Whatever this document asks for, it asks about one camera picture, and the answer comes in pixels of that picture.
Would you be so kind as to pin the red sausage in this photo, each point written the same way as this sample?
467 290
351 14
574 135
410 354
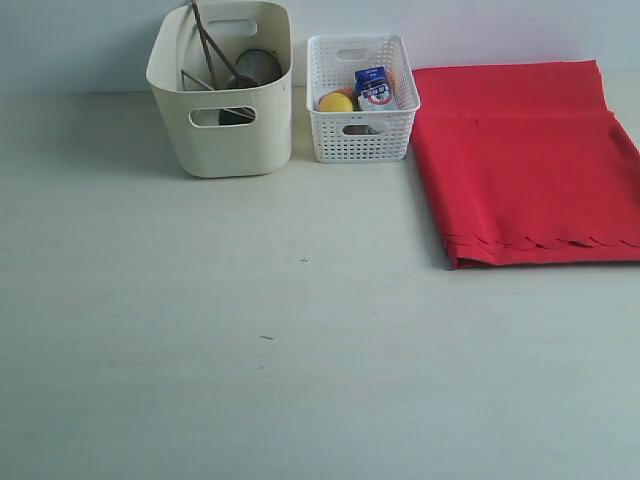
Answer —
358 130

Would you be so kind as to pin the yellow lemon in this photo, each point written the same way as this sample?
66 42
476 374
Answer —
335 102

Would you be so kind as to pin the blue white milk carton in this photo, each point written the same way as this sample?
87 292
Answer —
373 90

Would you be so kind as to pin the stainless steel cup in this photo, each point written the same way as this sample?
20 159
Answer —
255 68

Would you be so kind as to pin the silver table knife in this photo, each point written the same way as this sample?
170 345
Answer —
243 112

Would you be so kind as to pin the red table cloth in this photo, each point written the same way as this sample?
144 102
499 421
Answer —
526 164

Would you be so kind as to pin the dark wooden chopstick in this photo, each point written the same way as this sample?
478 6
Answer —
204 43
225 57

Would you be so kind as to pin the white ceramic bowl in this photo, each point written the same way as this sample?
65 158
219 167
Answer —
205 117

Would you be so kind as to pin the white perforated plastic basket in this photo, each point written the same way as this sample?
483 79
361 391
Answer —
359 136

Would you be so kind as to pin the cream plastic bin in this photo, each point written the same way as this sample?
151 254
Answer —
236 147

